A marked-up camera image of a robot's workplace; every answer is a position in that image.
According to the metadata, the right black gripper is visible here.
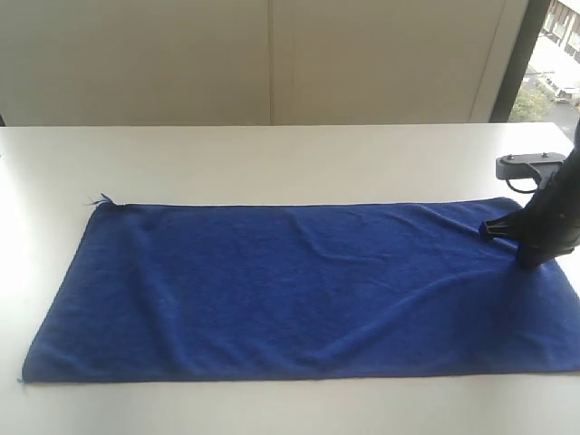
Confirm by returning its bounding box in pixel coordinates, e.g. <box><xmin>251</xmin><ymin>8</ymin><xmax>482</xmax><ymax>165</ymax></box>
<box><xmin>478</xmin><ymin>167</ymin><xmax>579</xmax><ymax>270</ymax></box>

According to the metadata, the blue towel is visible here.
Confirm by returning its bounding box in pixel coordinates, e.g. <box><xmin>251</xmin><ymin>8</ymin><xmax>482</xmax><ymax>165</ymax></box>
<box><xmin>22</xmin><ymin>198</ymin><xmax>579</xmax><ymax>383</ymax></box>

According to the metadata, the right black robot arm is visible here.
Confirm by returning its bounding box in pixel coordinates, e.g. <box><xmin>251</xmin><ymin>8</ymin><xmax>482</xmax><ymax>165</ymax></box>
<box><xmin>479</xmin><ymin>149</ymin><xmax>579</xmax><ymax>269</ymax></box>

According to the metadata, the white vehicle outside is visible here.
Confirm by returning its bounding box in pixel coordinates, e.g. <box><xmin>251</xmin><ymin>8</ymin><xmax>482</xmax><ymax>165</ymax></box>
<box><xmin>541</xmin><ymin>73</ymin><xmax>579</xmax><ymax>105</ymax></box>

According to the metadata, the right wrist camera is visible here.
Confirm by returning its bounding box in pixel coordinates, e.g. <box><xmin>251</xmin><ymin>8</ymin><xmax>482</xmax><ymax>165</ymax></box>
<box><xmin>495</xmin><ymin>152</ymin><xmax>566</xmax><ymax>186</ymax></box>

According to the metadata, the black window frame post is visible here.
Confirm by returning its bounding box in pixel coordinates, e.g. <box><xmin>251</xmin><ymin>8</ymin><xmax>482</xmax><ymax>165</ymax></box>
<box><xmin>488</xmin><ymin>0</ymin><xmax>550</xmax><ymax>123</ymax></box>

